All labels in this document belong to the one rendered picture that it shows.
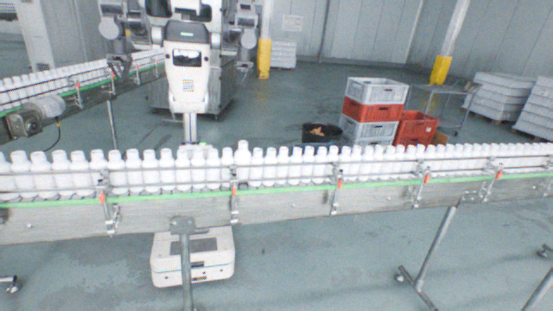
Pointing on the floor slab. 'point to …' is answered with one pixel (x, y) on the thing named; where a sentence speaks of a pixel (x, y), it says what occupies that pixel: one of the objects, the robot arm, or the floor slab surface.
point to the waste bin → (320, 132)
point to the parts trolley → (444, 104)
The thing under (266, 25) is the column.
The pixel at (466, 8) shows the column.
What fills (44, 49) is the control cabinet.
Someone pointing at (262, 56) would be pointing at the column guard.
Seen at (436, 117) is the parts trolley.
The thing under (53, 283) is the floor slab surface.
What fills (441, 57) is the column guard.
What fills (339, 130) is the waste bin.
